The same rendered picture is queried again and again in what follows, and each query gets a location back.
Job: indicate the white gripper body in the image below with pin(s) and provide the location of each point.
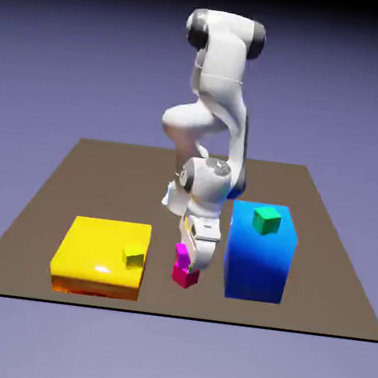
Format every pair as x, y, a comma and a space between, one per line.
203, 252

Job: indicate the small pink cube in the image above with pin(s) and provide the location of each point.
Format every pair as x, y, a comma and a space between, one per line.
184, 277

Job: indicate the small green cube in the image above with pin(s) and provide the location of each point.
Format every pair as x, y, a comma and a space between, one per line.
266, 221

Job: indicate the small yellow cube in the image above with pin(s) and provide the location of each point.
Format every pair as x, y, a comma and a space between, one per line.
134, 257

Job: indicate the large blue box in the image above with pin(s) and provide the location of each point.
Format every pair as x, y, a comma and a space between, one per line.
259, 257

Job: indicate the large yellow box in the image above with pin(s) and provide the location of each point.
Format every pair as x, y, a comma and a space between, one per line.
101, 255

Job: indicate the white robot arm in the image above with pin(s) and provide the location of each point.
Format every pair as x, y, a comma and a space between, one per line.
222, 79

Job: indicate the small magenta cube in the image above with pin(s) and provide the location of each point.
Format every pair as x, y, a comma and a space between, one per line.
181, 254

